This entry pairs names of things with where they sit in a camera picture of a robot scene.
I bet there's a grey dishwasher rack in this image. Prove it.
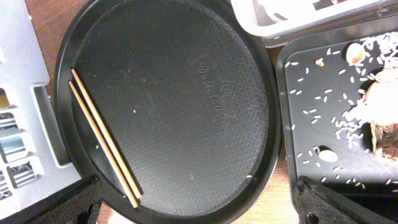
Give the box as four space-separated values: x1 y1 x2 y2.
1 0 80 218

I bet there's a wooden chopstick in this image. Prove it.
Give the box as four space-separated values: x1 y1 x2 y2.
68 81 139 208
71 68 142 198

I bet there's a round black tray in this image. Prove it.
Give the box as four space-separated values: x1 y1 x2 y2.
55 0 282 223

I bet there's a food scraps pile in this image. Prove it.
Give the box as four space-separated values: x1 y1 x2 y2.
344 31 397 167

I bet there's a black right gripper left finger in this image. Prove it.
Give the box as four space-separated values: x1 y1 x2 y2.
1 174 103 224

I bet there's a rectangular black tray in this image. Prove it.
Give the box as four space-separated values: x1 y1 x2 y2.
276 16 397 220

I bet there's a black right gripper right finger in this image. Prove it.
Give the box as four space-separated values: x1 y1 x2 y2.
292 176 397 224

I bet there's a clear plastic bin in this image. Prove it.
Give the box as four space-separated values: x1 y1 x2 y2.
231 0 397 48

